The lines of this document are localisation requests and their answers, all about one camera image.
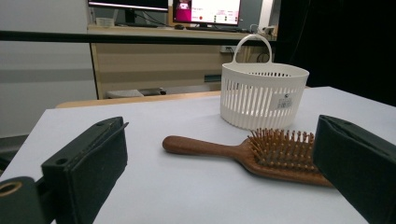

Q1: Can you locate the white power adapter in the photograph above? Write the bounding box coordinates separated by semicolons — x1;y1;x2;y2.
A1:
255;24;276;35

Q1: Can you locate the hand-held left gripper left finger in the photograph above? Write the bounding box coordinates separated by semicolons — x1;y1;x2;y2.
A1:
41;116;129;224

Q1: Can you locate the black keyboard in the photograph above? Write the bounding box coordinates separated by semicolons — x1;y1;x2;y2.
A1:
185;26;241;33

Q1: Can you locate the small white box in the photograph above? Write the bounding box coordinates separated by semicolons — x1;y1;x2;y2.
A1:
95;17;116;27

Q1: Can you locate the light wooden desk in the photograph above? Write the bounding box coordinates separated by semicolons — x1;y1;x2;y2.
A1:
87;24;278;100

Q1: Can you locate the grey flat object under desk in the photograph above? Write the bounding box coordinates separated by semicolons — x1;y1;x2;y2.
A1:
106;88;166;99

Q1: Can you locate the lit computer monitor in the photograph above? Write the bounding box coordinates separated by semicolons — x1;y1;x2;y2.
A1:
172;0;242;27

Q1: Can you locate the black curtain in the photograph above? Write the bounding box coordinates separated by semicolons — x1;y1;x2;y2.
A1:
274;0;396;106

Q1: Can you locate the dark computer monitor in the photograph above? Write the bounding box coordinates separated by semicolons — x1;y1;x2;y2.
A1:
87;0;169;27

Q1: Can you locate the wooden table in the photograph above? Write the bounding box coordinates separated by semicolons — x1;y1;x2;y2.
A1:
55;90;222;109

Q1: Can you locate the white cabinet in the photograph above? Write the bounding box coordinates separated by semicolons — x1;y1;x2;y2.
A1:
0;0;97;138

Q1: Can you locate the black horizontal frame bar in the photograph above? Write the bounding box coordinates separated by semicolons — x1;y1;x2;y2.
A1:
0;30;278;47

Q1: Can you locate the wooden hairbrush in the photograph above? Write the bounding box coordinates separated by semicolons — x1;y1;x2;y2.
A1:
162;127;334;188

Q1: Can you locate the white table mat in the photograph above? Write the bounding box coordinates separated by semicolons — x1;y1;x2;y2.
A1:
0;86;396;224

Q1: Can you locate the white plastic basket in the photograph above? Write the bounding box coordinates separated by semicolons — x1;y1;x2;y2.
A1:
219;33;310;131

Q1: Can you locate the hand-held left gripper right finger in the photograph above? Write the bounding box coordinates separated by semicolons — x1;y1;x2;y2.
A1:
312;114;396;224

